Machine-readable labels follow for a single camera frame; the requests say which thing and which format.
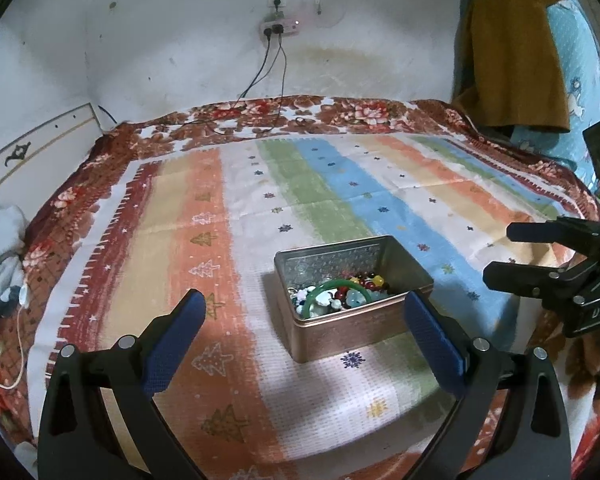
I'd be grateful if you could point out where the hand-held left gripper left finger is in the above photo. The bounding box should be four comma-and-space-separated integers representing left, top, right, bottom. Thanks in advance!
37, 289, 207, 480

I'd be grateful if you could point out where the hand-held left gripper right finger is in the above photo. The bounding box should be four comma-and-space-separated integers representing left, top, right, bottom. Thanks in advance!
402, 290, 574, 480

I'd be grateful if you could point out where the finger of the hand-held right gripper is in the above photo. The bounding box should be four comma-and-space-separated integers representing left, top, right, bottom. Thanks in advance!
482, 260, 600, 310
506, 217, 600, 252

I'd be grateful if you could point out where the yellow and dark bead bracelet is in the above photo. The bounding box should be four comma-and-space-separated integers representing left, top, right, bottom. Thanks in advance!
365, 274, 393, 297

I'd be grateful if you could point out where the light blue bead bracelet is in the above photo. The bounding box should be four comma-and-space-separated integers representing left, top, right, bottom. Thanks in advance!
342, 290, 384, 312

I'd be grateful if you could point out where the rectangular metal tin box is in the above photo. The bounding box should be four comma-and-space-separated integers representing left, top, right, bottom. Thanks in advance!
273, 235, 435, 364

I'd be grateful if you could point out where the pink and white bead bracelet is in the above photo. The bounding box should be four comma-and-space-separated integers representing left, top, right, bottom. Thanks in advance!
310, 294, 347, 314

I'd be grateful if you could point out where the green jade bangle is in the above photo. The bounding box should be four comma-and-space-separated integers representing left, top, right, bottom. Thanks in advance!
300, 282, 377, 320

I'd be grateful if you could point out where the multicolour small bead bracelet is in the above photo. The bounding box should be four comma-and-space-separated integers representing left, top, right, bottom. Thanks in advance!
287, 285, 315, 314

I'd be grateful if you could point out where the striped pastel blanket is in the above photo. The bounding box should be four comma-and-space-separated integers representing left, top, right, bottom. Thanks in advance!
32, 132, 581, 480

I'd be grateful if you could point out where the light blue printed quilt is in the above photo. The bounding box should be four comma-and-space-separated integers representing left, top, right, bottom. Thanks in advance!
509, 0, 600, 173

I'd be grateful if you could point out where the brown hanging garment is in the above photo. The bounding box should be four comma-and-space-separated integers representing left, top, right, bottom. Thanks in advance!
452, 0, 572, 134

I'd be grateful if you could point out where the grey crumpled cloth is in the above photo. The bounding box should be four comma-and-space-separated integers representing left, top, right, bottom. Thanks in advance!
0, 200, 29, 322

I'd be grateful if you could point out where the white headboard panel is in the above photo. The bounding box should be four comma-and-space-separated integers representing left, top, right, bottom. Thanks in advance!
0, 102, 104, 204

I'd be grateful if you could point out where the white power strip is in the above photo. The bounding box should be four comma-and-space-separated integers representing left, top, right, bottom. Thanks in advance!
259, 18, 301, 37

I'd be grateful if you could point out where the white charging cable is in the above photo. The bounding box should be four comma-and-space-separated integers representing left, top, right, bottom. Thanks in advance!
0, 284, 31, 391

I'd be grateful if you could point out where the black power cable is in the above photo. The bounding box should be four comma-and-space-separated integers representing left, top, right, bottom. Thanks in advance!
215, 34, 312, 134
180, 34, 274, 129

